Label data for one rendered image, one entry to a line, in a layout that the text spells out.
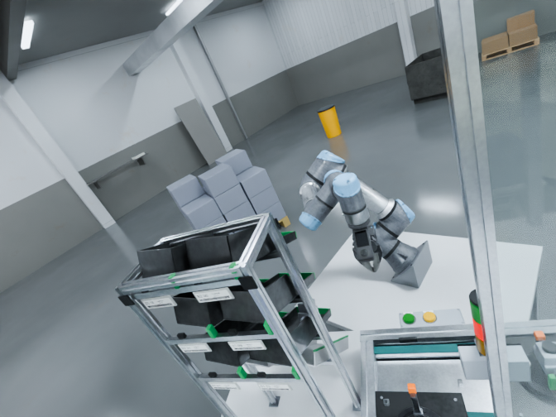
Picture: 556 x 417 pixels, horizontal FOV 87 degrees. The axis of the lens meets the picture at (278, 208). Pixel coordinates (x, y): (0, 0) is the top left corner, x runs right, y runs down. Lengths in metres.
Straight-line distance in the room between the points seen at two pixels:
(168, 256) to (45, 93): 9.00
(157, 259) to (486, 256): 0.65
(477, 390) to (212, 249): 0.89
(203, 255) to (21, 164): 8.73
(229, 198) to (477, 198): 3.31
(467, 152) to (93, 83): 9.68
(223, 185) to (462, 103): 3.31
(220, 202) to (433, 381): 2.97
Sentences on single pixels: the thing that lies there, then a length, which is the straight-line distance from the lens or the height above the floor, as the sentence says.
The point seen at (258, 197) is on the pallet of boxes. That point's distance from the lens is 3.81.
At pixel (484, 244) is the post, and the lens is 0.57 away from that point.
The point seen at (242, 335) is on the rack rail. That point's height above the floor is 1.47.
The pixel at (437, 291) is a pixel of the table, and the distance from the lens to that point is 1.48.
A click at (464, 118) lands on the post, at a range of 0.46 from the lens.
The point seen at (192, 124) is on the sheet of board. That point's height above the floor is 1.37.
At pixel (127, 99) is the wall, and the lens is 10.01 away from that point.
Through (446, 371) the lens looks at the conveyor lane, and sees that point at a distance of 1.20.
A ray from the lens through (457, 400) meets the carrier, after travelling 1.09.
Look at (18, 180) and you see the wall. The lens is 9.26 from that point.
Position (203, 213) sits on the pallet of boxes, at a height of 0.80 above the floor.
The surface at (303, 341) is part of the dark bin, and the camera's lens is 0.86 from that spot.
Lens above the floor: 1.94
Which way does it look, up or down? 24 degrees down
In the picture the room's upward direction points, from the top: 25 degrees counter-clockwise
